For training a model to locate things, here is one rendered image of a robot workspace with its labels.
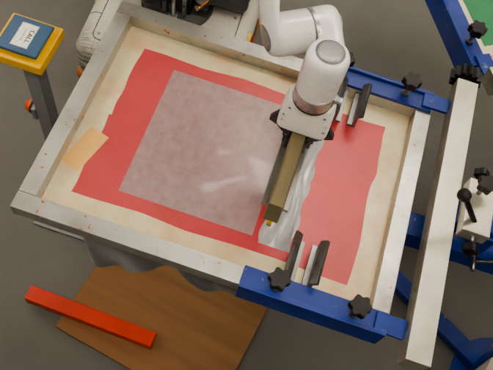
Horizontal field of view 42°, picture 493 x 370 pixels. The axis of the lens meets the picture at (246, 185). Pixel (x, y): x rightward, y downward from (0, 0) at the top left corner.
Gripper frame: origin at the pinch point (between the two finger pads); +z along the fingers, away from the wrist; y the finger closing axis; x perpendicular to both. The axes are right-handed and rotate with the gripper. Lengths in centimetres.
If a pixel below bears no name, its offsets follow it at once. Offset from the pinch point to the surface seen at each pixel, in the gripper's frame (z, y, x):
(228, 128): 14.1, 15.2, -5.8
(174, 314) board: 108, 18, 15
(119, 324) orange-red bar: 103, 34, 25
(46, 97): 36, 65, -10
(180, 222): 13.9, 17.3, 19.8
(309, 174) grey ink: 13.6, -5.4, -1.0
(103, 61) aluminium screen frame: 10.8, 47.2, -10.2
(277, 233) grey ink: 13.1, -2.6, 15.3
